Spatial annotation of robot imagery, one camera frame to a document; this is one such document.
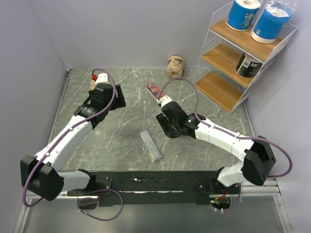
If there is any brown paper roll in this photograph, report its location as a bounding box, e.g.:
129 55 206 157
90 80 96 90

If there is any black paper roll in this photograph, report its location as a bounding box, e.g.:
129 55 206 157
235 52 263 79

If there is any blue printed paper roll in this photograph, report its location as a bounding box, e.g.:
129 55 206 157
226 0 263 31

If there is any blue clear-wrapped paper roll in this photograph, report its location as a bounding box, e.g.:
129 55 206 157
250 0 302 44

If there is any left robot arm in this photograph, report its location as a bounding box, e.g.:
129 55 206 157
20 83 126 201

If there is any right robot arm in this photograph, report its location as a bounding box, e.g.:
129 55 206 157
156 100 276 194

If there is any bottom wooden shelf board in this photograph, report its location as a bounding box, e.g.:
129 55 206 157
195 71 242 114

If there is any wooden shelf board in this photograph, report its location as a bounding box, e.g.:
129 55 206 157
195 71 242 114
202 43 253 88
210 20 282 62

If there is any middle wooden shelf board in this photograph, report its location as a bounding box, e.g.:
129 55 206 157
202 43 253 88

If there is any top wooden shelf board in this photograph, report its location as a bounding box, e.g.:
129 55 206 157
210 20 282 62

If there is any silver toothpaste box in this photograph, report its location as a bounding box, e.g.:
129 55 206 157
140 131 162 163

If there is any red toothpaste box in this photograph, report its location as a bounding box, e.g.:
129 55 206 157
146 83 164 104

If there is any brown roll with bear print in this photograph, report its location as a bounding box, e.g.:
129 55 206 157
166 56 185 79

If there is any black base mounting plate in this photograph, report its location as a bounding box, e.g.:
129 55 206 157
58 171 243 207

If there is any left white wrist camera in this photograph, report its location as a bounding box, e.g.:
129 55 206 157
91 73 109 85

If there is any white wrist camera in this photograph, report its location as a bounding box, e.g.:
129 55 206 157
157 95 172 107
91 73 109 85

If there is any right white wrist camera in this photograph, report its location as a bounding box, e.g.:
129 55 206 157
157 95 172 107

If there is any white wire shelf rack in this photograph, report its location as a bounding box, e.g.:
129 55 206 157
193 1 297 114

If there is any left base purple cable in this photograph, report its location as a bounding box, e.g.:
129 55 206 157
77 189 124 222

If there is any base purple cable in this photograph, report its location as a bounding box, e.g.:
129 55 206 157
77 189 124 222
213 189 243 214

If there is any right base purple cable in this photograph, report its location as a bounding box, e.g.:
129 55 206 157
213 189 243 214

